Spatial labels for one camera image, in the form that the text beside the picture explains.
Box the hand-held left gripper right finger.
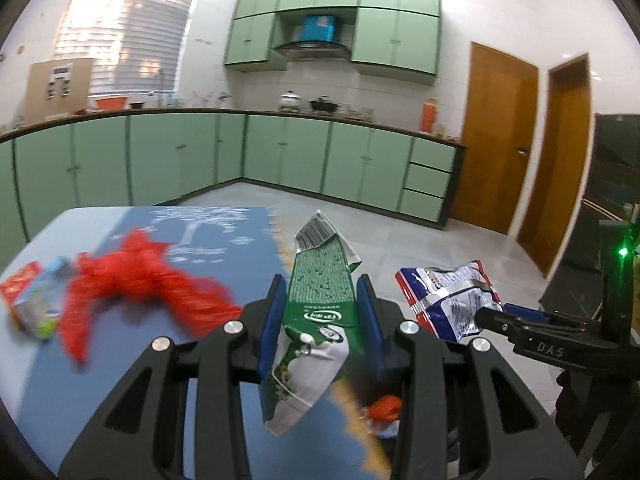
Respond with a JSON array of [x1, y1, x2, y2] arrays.
[[356, 274, 586, 480]]

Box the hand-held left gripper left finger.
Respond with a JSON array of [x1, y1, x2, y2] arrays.
[[59, 274, 288, 480]]

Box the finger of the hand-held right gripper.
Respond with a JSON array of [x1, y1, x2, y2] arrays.
[[504, 304, 592, 331], [474, 306, 528, 345]]

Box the silver blue red snack packet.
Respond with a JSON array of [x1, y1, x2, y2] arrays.
[[395, 260, 506, 345]]

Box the green drink carton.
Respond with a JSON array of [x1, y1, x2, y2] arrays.
[[260, 210, 362, 438]]

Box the orange foam fruit net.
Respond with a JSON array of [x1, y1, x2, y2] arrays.
[[367, 395, 403, 423]]

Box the blue printed table mat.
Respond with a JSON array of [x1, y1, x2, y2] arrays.
[[75, 204, 393, 480]]

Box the dark glossy panel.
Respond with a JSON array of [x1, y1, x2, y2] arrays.
[[540, 113, 640, 321]]

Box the wooden door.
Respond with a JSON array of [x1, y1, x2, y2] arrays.
[[516, 52, 596, 276], [448, 41, 540, 235]]

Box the red plastic mesh bag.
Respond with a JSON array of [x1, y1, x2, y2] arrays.
[[57, 227, 243, 366]]

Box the green base kitchen cabinets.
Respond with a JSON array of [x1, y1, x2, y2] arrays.
[[0, 107, 467, 261]]

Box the small pale blue carton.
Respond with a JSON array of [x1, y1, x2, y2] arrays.
[[11, 256, 76, 342]]

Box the range hood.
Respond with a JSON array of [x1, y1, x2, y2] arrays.
[[272, 40, 351, 61]]

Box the white window blind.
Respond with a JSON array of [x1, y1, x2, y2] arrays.
[[52, 0, 201, 98]]

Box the brown cardboard box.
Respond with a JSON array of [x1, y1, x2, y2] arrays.
[[25, 58, 96, 121]]

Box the green wall cabinets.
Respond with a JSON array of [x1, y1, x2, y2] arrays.
[[223, 0, 443, 86]]

